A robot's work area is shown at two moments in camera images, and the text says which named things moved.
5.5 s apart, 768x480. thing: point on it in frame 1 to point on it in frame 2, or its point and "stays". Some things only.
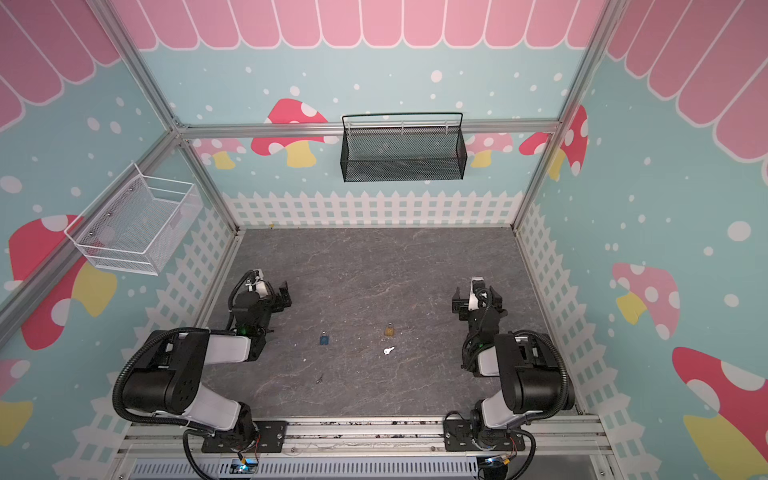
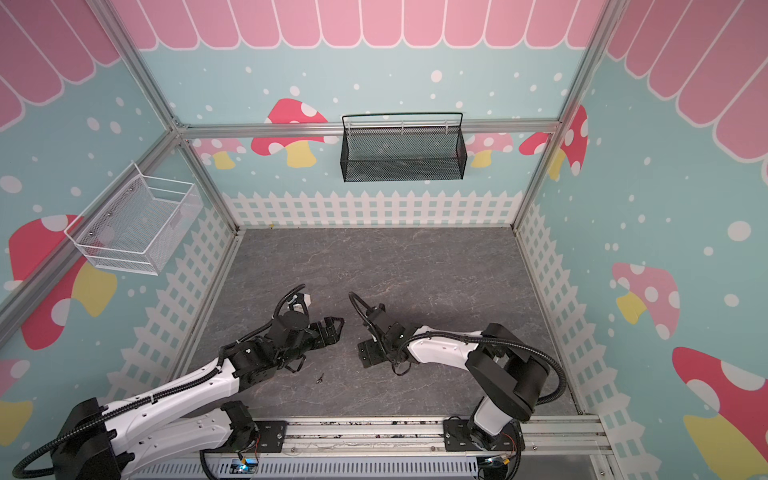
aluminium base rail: (169, 439) stays
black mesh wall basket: (408, 146) stays
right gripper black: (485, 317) to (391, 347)
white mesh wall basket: (137, 224) stays
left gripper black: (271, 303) to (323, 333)
